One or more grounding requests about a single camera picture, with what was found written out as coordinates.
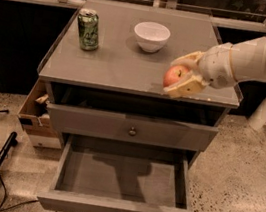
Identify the grey top drawer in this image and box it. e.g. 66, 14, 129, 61
47, 103, 218, 151

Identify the red apple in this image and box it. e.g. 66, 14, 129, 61
162, 65, 189, 87

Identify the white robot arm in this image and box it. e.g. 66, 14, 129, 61
164, 37, 266, 98

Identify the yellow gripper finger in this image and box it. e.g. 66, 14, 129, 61
163, 71, 208, 98
171, 51, 204, 71

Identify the grey open middle drawer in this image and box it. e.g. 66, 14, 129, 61
38, 135, 193, 212

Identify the white ceramic bowl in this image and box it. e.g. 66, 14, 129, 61
133, 21, 171, 53

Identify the grey drawer cabinet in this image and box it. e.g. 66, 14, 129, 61
39, 0, 239, 162

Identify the metal top drawer knob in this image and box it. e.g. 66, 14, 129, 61
128, 127, 137, 136

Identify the green soda can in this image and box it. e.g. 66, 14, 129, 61
77, 8, 99, 51

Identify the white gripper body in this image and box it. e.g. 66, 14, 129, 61
198, 43, 236, 89

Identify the cardboard box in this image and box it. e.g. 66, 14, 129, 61
18, 79, 62, 149

